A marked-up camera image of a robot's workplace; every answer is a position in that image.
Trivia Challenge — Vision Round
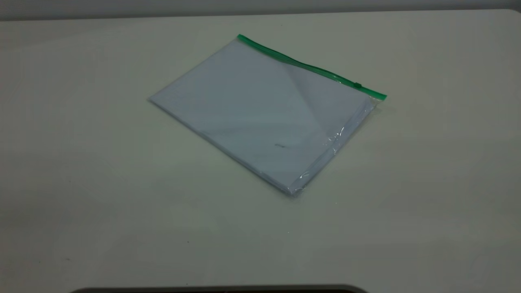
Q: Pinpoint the clear zip bag green zipper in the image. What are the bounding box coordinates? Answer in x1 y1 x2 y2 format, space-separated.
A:
147 34 387 198

